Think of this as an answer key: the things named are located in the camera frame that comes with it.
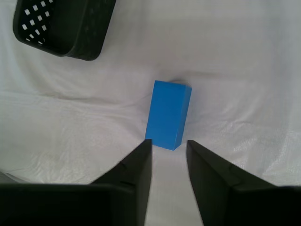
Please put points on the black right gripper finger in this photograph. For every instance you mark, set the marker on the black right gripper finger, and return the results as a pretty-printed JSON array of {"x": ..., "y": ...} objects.
[
  {"x": 247, "y": 207},
  {"x": 70, "y": 204}
]

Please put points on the blue rectangular block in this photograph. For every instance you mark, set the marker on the blue rectangular block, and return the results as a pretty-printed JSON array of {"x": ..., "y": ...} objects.
[{"x": 165, "y": 115}]

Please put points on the black perforated plastic basket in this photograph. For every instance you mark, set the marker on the black perforated plastic basket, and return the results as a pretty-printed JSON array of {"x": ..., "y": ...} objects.
[{"x": 80, "y": 30}]

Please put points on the white tablecloth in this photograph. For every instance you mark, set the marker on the white tablecloth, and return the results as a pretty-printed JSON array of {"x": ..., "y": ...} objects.
[{"x": 235, "y": 82}]

